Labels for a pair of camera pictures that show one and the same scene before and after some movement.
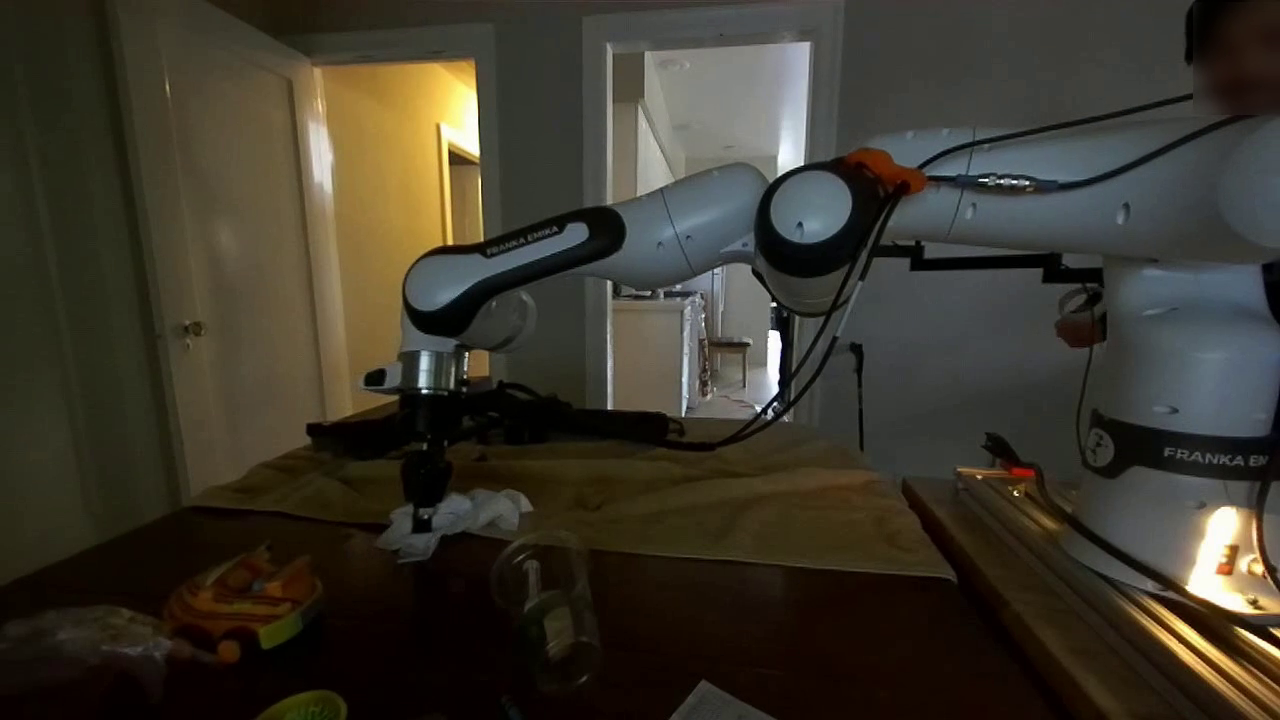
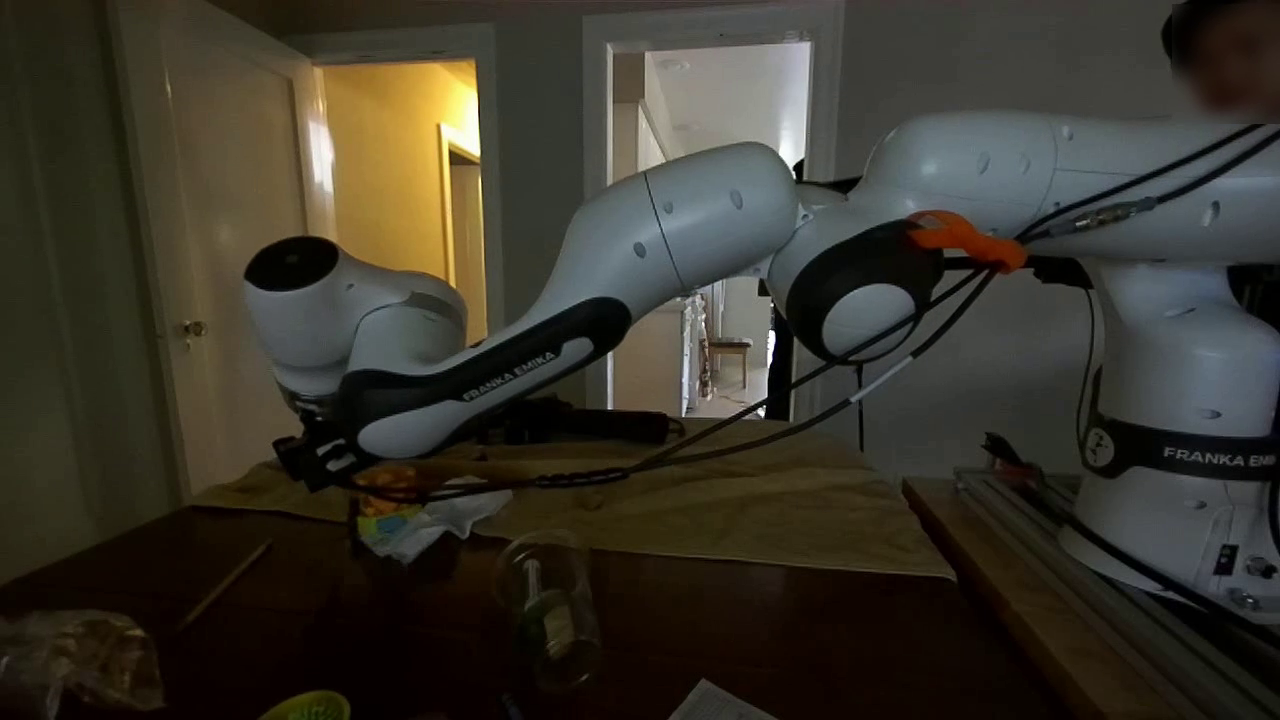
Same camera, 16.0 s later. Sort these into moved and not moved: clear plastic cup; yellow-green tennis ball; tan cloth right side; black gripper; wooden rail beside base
Moved: black gripper
Not moved: wooden rail beside base; clear plastic cup; yellow-green tennis ball; tan cloth right side
